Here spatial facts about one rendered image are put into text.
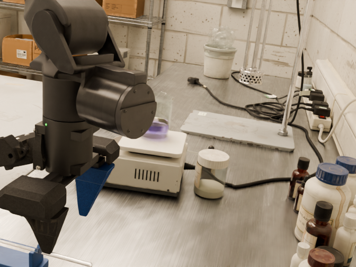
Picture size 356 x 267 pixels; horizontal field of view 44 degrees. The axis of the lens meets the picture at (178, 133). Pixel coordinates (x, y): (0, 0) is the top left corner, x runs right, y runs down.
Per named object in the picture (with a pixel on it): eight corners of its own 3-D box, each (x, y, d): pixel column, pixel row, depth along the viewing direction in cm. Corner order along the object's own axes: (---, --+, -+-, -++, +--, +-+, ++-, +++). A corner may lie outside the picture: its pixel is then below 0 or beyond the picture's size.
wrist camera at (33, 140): (69, 117, 54) (20, 110, 55) (36, 133, 47) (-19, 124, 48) (68, 163, 55) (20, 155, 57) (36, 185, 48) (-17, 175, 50)
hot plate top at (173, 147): (116, 149, 80) (116, 145, 80) (130, 128, 91) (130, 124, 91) (181, 159, 79) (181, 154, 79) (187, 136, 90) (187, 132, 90)
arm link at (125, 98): (31, 8, 44) (120, 24, 38) (89, 10, 51) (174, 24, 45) (30, 115, 48) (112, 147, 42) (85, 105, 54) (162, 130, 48)
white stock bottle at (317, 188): (317, 224, 78) (334, 157, 74) (347, 247, 72) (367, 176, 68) (285, 230, 75) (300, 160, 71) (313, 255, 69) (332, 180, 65)
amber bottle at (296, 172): (283, 195, 88) (291, 156, 85) (295, 192, 89) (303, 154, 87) (296, 203, 85) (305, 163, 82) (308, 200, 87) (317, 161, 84)
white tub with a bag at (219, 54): (234, 81, 182) (242, 29, 175) (201, 78, 182) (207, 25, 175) (230, 74, 196) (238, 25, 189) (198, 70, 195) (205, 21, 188)
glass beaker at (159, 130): (165, 146, 83) (170, 103, 80) (133, 140, 84) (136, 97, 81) (172, 134, 89) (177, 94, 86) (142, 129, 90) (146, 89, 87)
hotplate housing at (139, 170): (72, 184, 82) (73, 144, 80) (92, 157, 95) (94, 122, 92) (189, 201, 81) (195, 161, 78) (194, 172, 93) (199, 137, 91)
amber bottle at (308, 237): (320, 254, 69) (334, 199, 66) (327, 269, 66) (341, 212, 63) (295, 250, 70) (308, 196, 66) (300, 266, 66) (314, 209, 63)
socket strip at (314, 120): (310, 130, 131) (313, 115, 129) (302, 98, 167) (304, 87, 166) (329, 133, 130) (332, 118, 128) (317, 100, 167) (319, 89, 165)
